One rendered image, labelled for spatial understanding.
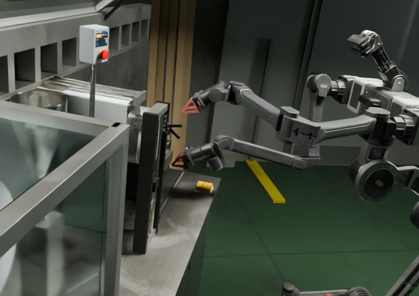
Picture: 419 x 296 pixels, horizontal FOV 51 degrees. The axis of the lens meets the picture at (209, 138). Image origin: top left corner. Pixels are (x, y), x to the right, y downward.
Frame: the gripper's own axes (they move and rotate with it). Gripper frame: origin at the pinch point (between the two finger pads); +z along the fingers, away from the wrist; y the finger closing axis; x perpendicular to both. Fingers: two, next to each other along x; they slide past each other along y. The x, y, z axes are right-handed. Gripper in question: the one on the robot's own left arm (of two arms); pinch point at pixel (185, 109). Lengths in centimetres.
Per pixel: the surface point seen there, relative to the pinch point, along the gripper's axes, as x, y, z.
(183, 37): 31, 197, 43
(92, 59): 32, -57, -7
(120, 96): 19.1, -31.0, 6.1
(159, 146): -3.0, -31.5, 4.0
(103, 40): 35, -53, -11
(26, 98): 32, -67, 11
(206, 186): -38.9, 16.1, 18.8
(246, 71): -27, 247, 21
